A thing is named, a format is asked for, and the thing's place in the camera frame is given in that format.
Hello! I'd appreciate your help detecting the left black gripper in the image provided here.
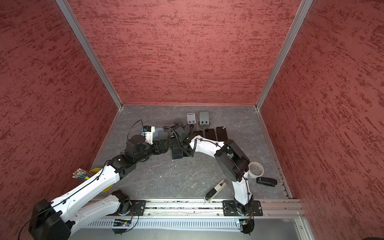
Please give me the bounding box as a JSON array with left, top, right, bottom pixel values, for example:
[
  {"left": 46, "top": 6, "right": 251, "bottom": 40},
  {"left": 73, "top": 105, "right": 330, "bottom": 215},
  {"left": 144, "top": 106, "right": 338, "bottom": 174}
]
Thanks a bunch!
[{"left": 135, "top": 139, "right": 173, "bottom": 163}]

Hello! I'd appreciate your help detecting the grey round stand front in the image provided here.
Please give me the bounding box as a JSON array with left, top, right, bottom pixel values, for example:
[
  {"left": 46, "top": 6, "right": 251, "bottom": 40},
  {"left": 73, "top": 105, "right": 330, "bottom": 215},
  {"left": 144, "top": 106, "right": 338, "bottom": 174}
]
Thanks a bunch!
[{"left": 187, "top": 113, "right": 197, "bottom": 125}]

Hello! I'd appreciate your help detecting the phone with white sticker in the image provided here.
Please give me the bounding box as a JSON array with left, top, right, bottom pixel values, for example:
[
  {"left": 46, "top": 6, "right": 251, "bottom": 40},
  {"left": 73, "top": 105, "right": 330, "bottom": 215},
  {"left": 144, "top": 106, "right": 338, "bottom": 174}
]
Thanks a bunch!
[{"left": 216, "top": 126, "right": 228, "bottom": 142}]

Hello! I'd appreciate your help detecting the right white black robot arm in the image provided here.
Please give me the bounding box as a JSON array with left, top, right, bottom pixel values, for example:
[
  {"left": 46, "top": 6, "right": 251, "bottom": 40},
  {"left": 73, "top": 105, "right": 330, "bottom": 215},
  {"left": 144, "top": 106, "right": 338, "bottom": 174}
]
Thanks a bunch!
[{"left": 163, "top": 126, "right": 254, "bottom": 216}]

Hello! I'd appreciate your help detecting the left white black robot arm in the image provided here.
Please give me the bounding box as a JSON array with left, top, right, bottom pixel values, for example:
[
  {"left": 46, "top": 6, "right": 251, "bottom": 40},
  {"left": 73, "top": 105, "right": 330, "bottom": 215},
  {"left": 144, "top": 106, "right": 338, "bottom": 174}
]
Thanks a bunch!
[{"left": 28, "top": 135, "right": 171, "bottom": 240}]

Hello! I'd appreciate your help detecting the light blue flat stand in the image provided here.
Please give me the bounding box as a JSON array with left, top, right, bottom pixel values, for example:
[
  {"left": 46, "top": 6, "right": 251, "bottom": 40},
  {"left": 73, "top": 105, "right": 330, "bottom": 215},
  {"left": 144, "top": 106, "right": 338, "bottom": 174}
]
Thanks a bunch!
[{"left": 153, "top": 128, "right": 169, "bottom": 141}]

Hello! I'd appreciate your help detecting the yellow cup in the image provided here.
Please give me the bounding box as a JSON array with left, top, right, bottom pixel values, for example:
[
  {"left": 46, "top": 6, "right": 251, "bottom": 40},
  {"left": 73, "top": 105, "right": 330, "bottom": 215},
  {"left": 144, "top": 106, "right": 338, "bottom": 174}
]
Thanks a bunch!
[{"left": 89, "top": 167, "right": 114, "bottom": 193}]

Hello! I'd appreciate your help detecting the silver black remote device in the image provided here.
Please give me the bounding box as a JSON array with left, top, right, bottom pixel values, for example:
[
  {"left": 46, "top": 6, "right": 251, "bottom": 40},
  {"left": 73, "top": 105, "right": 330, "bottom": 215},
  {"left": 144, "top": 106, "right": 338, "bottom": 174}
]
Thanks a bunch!
[{"left": 204, "top": 180, "right": 227, "bottom": 203}]

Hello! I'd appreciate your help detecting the bundle of coloured pens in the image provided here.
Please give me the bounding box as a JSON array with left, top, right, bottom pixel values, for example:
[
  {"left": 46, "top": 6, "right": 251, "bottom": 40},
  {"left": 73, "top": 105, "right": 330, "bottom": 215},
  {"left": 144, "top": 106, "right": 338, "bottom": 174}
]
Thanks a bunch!
[{"left": 73, "top": 169, "right": 94, "bottom": 180}]

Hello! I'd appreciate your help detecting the masking tape roll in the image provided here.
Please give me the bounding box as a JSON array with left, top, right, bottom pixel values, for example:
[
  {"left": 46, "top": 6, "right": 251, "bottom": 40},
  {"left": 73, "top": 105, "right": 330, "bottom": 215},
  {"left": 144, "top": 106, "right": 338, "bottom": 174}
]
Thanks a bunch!
[{"left": 248, "top": 162, "right": 265, "bottom": 179}]

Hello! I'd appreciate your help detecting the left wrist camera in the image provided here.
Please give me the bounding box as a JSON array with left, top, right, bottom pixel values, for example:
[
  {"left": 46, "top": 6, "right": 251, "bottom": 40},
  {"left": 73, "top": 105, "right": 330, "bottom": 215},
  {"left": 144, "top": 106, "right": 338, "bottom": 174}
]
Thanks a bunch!
[{"left": 142, "top": 126, "right": 156, "bottom": 145}]

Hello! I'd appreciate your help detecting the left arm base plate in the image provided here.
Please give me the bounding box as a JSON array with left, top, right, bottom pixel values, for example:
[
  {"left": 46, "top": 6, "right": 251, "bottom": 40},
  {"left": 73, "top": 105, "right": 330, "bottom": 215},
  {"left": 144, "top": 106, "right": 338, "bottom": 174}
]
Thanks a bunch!
[{"left": 109, "top": 200, "right": 147, "bottom": 218}]

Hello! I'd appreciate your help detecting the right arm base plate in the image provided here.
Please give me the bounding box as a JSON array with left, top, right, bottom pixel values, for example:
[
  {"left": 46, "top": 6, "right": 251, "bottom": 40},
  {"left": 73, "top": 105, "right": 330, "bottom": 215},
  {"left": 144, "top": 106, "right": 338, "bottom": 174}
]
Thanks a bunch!
[{"left": 223, "top": 200, "right": 263, "bottom": 217}]

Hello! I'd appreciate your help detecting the aluminium front rail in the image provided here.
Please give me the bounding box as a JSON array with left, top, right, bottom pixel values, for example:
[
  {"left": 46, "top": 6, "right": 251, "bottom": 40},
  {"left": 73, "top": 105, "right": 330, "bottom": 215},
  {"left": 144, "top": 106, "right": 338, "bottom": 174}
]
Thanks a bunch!
[{"left": 132, "top": 198, "right": 307, "bottom": 219}]

